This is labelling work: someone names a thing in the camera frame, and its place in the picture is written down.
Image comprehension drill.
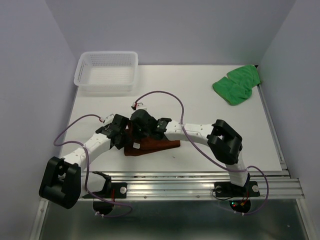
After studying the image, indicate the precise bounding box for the brown towel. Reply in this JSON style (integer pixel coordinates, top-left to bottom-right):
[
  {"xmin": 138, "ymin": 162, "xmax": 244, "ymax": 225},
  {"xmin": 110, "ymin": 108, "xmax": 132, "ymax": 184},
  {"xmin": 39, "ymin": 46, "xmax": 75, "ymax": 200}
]
[{"xmin": 124, "ymin": 124, "xmax": 181, "ymax": 157}]

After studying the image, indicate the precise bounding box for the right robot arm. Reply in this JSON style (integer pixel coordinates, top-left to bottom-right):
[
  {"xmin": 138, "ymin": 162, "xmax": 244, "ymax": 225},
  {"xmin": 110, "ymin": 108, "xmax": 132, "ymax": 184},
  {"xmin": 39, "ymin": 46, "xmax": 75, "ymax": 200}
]
[{"xmin": 130, "ymin": 109, "xmax": 250, "ymax": 195}]

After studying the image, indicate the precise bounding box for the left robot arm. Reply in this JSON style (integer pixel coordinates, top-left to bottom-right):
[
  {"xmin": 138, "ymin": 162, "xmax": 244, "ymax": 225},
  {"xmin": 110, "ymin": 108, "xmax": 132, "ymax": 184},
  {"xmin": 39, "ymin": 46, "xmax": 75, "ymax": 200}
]
[{"xmin": 39, "ymin": 114, "xmax": 131, "ymax": 218}]

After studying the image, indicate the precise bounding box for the white plastic perforated basket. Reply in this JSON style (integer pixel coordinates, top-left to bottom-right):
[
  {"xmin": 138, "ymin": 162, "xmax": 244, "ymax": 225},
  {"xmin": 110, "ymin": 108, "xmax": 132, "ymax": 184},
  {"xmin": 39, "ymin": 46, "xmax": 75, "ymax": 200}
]
[{"xmin": 73, "ymin": 51, "xmax": 139, "ymax": 92}]

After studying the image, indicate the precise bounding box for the green towel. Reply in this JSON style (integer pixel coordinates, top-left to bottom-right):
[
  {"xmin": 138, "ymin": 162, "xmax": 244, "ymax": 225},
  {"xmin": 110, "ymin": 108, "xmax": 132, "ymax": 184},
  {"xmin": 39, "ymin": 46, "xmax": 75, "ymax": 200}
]
[{"xmin": 212, "ymin": 65, "xmax": 261, "ymax": 106}]

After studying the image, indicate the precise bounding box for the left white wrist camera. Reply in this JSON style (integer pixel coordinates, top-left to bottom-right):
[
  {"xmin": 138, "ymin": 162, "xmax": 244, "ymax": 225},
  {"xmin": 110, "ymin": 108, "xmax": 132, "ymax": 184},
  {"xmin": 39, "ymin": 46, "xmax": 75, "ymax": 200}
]
[{"xmin": 99, "ymin": 113, "xmax": 115, "ymax": 125}]

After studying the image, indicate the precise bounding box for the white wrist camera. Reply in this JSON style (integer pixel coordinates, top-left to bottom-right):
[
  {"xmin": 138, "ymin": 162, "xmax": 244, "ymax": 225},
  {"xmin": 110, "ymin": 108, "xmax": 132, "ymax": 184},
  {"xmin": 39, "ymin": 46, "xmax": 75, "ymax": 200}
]
[
  {"xmin": 131, "ymin": 102, "xmax": 147, "ymax": 111},
  {"xmin": 99, "ymin": 113, "xmax": 115, "ymax": 125}
]

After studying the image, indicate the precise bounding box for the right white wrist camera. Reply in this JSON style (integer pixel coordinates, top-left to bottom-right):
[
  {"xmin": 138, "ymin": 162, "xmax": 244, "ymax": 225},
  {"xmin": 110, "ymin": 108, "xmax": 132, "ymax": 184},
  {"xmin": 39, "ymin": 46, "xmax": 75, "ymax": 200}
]
[{"xmin": 131, "ymin": 102, "xmax": 147, "ymax": 111}]

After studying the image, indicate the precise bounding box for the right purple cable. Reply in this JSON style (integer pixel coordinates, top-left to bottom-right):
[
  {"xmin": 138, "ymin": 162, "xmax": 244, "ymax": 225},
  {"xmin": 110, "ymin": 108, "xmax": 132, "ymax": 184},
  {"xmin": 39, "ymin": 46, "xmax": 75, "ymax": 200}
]
[{"xmin": 133, "ymin": 90, "xmax": 270, "ymax": 217}]

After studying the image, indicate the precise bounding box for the purple cable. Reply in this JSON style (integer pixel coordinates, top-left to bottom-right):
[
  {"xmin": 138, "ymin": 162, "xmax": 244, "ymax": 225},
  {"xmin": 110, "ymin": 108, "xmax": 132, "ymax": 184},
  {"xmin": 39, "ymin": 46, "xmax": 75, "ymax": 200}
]
[
  {"xmin": 133, "ymin": 90, "xmax": 270, "ymax": 217},
  {"xmin": 53, "ymin": 114, "xmax": 133, "ymax": 219}
]

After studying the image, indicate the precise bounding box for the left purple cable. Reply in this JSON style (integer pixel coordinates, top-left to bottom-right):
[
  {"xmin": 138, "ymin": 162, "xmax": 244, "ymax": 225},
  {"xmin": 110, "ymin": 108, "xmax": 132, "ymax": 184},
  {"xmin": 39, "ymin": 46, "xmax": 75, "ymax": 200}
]
[{"xmin": 53, "ymin": 114, "xmax": 133, "ymax": 219}]

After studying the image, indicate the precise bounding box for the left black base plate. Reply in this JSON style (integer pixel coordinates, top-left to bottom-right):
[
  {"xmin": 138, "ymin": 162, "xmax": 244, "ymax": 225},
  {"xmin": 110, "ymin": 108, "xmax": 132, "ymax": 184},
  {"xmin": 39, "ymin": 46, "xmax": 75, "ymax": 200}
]
[{"xmin": 92, "ymin": 182, "xmax": 128, "ymax": 200}]

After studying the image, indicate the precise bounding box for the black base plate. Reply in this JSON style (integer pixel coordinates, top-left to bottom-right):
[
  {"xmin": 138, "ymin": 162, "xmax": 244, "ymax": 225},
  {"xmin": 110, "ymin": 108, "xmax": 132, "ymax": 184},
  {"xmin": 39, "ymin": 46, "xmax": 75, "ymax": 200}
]
[
  {"xmin": 92, "ymin": 182, "xmax": 128, "ymax": 200},
  {"xmin": 214, "ymin": 181, "xmax": 260, "ymax": 198}
]

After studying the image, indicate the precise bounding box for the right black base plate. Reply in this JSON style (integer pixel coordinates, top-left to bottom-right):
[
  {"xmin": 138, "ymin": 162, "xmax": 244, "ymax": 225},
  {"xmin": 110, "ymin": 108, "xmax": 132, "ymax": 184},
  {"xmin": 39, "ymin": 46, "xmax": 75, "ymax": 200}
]
[{"xmin": 214, "ymin": 181, "xmax": 260, "ymax": 198}]

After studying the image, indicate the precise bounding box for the aluminium rail frame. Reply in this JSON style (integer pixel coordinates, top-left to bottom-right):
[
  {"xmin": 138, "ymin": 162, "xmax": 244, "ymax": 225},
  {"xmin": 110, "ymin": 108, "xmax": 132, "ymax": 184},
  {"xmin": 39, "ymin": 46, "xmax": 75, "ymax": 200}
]
[{"xmin": 31, "ymin": 87, "xmax": 313, "ymax": 240}]

